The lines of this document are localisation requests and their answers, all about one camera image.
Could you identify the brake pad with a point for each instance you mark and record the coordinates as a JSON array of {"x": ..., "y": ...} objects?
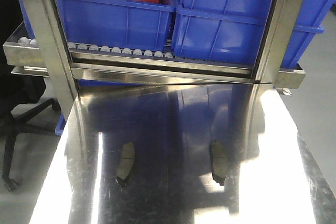
[
  {"x": 126, "y": 163},
  {"x": 219, "y": 162}
]

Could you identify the large blue bin right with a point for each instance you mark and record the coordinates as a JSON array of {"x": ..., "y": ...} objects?
[{"x": 231, "y": 30}]

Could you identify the blue bin with red bags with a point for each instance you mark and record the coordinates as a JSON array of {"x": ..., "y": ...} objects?
[{"x": 121, "y": 23}]

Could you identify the black office chair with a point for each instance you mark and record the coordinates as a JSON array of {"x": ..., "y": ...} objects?
[{"x": 17, "y": 90}]

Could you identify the stainless steel rack frame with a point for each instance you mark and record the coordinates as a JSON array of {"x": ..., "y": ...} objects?
[{"x": 53, "y": 59}]

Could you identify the blue bin under table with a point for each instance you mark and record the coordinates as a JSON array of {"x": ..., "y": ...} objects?
[{"x": 60, "y": 126}]

